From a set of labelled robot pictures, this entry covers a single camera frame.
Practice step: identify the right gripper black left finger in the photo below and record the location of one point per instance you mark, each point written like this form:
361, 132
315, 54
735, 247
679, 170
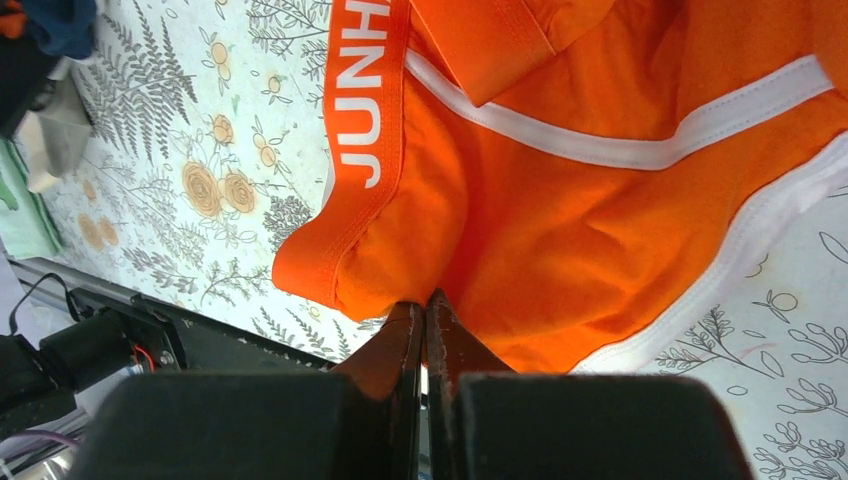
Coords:
359, 420

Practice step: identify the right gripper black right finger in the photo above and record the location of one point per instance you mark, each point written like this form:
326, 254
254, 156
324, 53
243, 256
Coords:
487, 421

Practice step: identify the orange underwear white trim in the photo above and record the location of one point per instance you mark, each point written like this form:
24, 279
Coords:
581, 178

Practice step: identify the navy underwear orange trim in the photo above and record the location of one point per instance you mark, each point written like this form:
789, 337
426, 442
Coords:
61, 28

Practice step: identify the floral bed sheet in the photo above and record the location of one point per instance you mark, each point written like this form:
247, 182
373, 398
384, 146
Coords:
210, 149

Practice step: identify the mint green printed cloth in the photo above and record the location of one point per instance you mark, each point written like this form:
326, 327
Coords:
27, 229

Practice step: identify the grey garment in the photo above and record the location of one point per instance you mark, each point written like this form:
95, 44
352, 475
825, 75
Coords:
53, 140

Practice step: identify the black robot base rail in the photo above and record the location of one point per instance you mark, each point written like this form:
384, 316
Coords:
180, 340

